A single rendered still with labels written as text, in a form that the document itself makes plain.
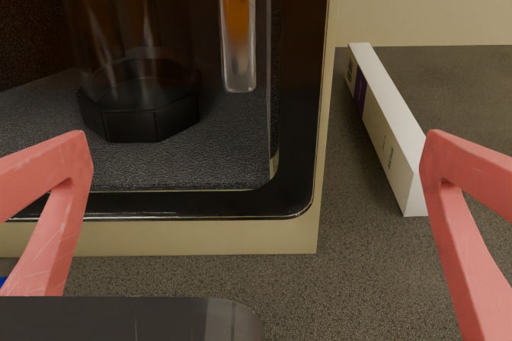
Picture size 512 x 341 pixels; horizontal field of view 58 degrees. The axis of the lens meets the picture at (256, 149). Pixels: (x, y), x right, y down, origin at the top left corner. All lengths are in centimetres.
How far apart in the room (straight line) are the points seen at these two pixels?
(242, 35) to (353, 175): 28
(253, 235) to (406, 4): 49
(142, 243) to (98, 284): 4
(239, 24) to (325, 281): 22
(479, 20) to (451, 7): 5
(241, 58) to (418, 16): 58
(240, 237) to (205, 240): 3
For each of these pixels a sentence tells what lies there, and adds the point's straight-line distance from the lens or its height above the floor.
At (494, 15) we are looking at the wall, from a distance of 80.
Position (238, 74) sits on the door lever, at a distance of 21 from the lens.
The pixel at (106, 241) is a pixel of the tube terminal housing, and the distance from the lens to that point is 38.
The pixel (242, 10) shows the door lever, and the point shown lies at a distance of 19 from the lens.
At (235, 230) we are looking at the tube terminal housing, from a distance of 35.
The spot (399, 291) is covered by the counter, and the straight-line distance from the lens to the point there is 37.
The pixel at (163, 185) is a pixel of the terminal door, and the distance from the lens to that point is 31.
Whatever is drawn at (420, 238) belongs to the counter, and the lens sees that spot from 41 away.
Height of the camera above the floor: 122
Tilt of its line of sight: 36 degrees down
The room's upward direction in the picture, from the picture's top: 1 degrees counter-clockwise
